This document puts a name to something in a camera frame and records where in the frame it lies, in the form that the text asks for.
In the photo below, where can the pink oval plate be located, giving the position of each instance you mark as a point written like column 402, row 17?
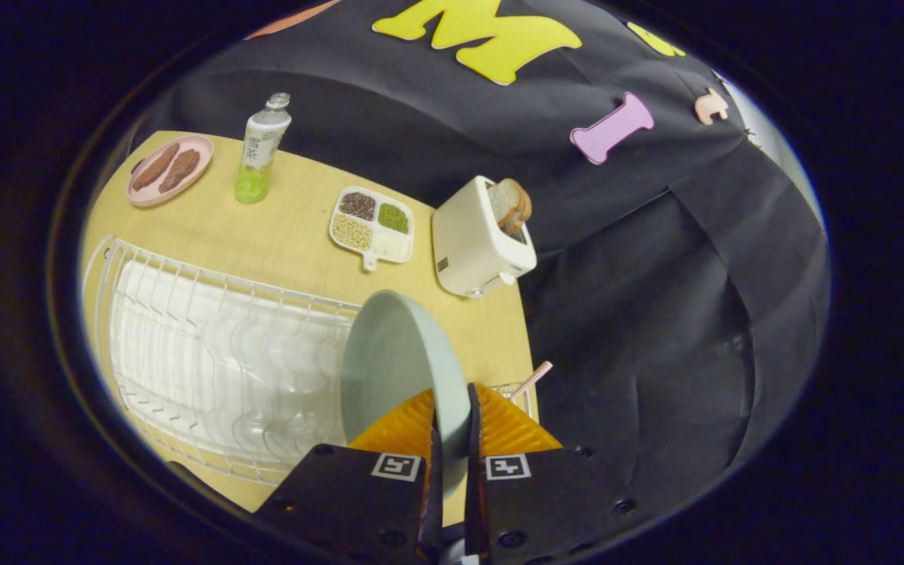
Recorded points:
column 146, row 196

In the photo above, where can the white divided bean tray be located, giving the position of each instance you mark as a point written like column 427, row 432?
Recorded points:
column 369, row 227

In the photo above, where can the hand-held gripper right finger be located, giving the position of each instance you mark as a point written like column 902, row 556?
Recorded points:
column 546, row 502

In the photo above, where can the white toaster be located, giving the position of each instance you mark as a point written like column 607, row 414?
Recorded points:
column 472, row 247

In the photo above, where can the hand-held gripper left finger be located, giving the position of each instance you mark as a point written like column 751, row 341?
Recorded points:
column 342, row 502

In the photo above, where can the light green plate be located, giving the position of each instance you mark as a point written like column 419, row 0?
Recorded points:
column 397, row 353

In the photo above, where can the brown meat piece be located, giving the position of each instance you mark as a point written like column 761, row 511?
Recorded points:
column 154, row 166
column 180, row 170

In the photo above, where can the toasted bread slice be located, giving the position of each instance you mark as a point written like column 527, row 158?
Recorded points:
column 501, row 200
column 524, row 212

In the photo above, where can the green drink bottle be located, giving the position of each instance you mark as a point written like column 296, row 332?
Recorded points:
column 260, row 149

